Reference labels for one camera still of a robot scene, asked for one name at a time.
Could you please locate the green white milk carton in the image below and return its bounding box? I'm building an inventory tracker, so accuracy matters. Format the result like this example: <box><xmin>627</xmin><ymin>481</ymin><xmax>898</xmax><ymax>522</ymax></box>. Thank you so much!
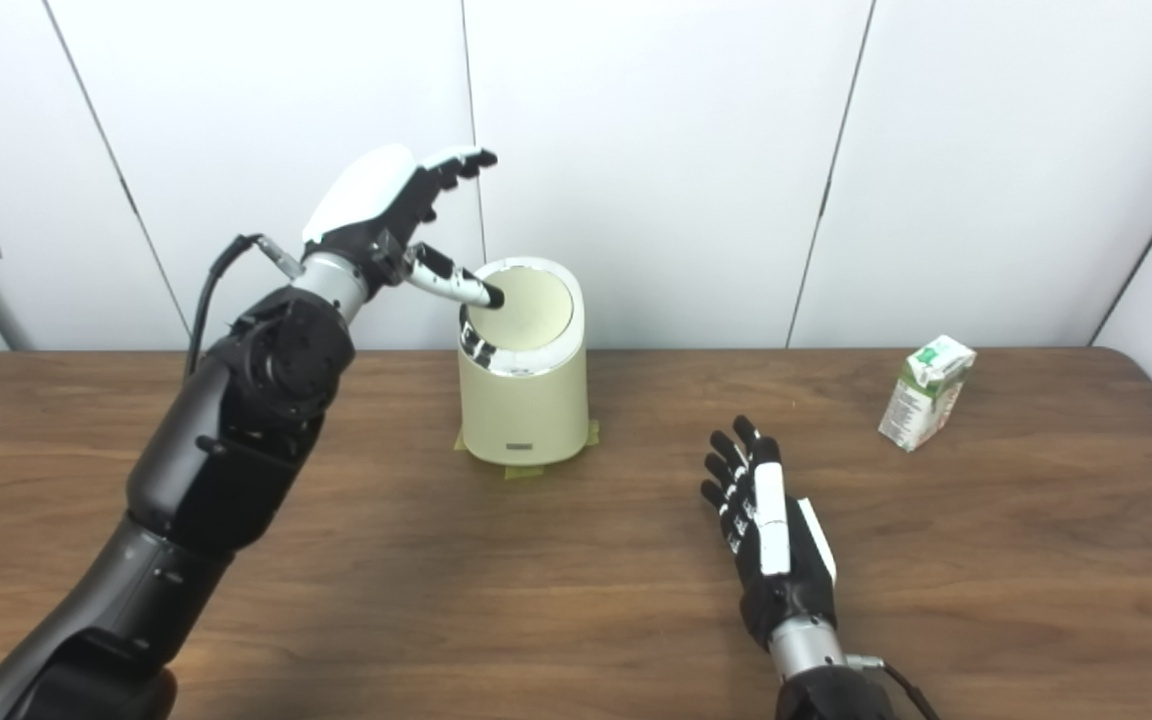
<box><xmin>878</xmin><ymin>335</ymin><xmax>977</xmax><ymax>453</ymax></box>

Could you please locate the cream-colored round bin lid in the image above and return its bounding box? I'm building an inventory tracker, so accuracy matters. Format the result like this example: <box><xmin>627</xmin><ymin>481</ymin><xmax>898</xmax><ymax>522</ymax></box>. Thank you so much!
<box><xmin>466</xmin><ymin>265</ymin><xmax>574</xmax><ymax>351</ymax></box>

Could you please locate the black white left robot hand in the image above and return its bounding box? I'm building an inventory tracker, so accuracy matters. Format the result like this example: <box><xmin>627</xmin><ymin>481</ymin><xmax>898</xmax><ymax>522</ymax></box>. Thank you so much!
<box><xmin>301</xmin><ymin>143</ymin><xmax>507</xmax><ymax>309</ymax></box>

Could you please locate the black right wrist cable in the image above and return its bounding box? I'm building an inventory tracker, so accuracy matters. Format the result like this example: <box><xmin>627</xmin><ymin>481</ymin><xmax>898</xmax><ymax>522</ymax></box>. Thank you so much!
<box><xmin>844</xmin><ymin>653</ymin><xmax>942</xmax><ymax>720</ymax></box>

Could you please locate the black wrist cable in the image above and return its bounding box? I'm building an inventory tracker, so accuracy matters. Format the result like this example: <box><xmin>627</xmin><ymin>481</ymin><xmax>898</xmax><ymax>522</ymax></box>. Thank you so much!
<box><xmin>184</xmin><ymin>233</ymin><xmax>305</xmax><ymax>381</ymax></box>
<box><xmin>844</xmin><ymin>653</ymin><xmax>942</xmax><ymax>720</ymax></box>

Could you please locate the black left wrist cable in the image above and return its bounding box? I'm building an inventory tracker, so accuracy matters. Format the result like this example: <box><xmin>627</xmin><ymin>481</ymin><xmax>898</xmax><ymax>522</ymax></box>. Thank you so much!
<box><xmin>184</xmin><ymin>233</ymin><xmax>305</xmax><ymax>381</ymax></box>

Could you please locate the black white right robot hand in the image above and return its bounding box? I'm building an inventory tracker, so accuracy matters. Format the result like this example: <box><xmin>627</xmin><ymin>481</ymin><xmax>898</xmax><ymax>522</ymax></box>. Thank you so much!
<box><xmin>700</xmin><ymin>415</ymin><xmax>839</xmax><ymax>651</ymax></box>

